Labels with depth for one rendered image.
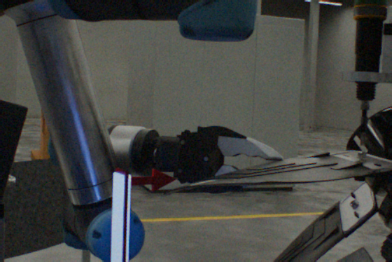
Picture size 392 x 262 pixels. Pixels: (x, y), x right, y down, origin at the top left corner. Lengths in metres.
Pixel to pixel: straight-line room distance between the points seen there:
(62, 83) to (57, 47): 0.04
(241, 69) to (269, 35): 0.58
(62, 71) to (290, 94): 6.75
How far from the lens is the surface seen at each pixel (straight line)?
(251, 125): 7.17
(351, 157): 0.79
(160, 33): 6.74
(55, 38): 0.71
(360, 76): 0.74
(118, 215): 0.57
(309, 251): 0.88
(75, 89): 0.71
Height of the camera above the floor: 1.28
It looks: 4 degrees down
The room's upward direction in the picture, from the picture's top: 3 degrees clockwise
